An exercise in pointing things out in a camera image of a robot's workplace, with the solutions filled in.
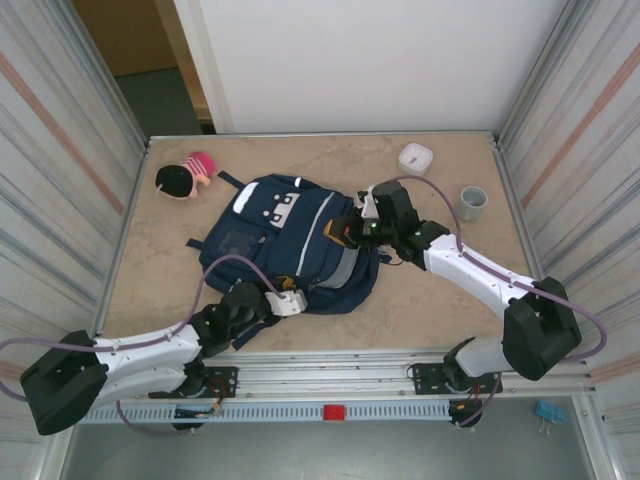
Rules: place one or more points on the navy blue backpack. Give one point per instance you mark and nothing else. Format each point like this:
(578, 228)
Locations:
(280, 240)

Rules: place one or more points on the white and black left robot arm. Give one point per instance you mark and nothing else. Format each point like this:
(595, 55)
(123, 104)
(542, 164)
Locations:
(145, 350)

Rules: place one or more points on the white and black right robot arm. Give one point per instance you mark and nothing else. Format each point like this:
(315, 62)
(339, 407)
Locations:
(475, 270)

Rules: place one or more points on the white square container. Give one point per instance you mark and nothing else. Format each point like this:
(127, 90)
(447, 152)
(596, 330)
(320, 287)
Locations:
(416, 159)

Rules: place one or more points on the grey cup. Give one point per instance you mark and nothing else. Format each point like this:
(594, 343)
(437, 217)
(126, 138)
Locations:
(472, 207)

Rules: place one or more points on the red button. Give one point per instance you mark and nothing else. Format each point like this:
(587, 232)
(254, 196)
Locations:
(333, 412)

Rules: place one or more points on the plush doll with pink hat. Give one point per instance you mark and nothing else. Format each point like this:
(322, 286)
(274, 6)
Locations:
(175, 182)

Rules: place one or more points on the blue binder clip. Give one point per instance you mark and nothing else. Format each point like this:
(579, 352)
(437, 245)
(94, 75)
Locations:
(549, 410)

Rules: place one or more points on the brown wooden door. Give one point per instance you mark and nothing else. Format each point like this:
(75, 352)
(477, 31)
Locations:
(130, 35)

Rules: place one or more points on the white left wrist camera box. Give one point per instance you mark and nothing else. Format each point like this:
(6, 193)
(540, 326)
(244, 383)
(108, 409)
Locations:
(287, 302)

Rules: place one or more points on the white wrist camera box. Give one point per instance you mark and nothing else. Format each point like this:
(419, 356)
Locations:
(287, 302)
(369, 205)

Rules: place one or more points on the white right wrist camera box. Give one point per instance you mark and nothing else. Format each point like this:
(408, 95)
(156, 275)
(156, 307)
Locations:
(369, 205)

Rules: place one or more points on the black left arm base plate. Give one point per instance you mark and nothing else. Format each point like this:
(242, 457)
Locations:
(225, 375)

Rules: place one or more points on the aluminium mounting rail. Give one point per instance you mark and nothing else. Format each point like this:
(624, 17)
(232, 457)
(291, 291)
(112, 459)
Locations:
(325, 372)

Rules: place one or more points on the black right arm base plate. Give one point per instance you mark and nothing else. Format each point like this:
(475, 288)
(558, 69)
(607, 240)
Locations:
(425, 372)

